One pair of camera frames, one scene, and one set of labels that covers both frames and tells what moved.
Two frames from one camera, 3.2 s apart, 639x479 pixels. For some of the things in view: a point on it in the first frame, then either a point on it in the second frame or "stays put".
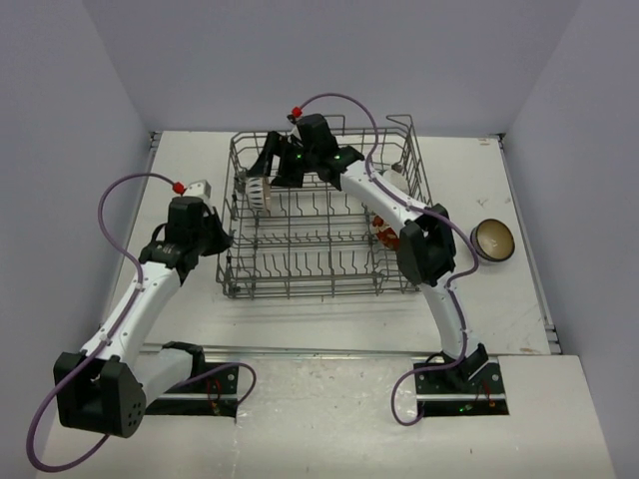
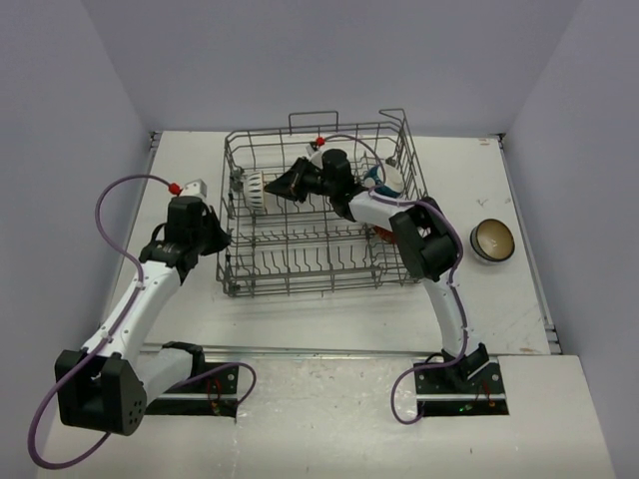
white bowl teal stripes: [256, 193] stays put
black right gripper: [263, 168] to [291, 185]
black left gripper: [209, 216] stays put
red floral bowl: [385, 233] stays put
